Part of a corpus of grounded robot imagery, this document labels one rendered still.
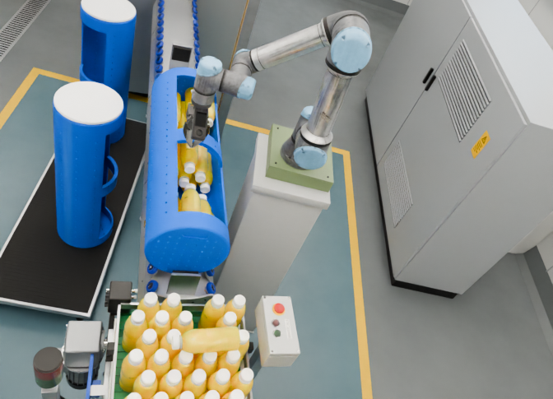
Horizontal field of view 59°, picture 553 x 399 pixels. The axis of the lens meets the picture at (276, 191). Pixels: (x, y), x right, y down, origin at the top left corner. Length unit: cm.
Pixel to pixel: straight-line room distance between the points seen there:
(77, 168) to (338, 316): 173
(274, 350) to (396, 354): 167
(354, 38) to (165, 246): 87
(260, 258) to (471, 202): 123
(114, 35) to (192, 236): 153
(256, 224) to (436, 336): 170
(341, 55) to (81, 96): 121
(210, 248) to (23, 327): 134
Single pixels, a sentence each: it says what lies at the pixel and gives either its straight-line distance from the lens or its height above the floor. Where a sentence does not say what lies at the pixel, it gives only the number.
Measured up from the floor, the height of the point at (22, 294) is 15.
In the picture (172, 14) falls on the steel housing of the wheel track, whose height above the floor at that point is 93.
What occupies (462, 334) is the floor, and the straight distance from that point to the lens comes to 351.
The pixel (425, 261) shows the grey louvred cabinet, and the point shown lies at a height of 33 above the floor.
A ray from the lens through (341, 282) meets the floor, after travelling 324.
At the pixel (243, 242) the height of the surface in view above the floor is 78.
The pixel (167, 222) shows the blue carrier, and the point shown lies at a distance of 160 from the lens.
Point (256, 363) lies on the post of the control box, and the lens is 182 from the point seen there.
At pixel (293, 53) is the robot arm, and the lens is 167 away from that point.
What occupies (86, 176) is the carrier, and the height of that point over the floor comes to 72.
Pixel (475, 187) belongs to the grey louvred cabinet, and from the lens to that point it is 277.
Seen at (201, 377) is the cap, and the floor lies 109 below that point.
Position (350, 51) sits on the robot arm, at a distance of 148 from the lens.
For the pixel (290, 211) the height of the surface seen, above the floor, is 104.
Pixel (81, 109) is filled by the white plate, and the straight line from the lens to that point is 221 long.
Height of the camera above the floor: 245
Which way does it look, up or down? 44 degrees down
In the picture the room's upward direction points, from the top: 24 degrees clockwise
